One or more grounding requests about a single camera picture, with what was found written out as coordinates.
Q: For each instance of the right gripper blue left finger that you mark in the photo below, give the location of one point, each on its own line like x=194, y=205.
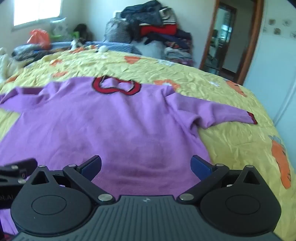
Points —
x=81, y=177

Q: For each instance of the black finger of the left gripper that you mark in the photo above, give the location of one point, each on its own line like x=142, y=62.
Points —
x=11, y=173

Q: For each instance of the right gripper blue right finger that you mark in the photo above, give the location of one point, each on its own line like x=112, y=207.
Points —
x=209, y=175

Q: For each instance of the purple sweater red collar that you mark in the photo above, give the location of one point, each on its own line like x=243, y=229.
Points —
x=145, y=134

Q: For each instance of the pile of dark clothes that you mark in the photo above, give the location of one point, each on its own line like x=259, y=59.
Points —
x=155, y=22

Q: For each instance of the yellow carrot print bedspread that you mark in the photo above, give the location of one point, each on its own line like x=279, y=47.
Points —
x=231, y=143

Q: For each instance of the blue striped blanket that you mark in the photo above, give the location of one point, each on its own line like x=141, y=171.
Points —
x=116, y=46

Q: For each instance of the orange plastic bag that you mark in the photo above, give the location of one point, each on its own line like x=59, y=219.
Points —
x=40, y=37

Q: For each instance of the floral white pillow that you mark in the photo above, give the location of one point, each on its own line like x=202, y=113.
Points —
x=59, y=30

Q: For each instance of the checkered houndstooth bag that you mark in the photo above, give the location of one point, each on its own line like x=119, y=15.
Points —
x=117, y=30

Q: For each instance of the window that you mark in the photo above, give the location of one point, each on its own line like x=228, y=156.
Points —
x=27, y=11

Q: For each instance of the wooden door frame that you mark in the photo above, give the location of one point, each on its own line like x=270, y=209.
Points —
x=232, y=39

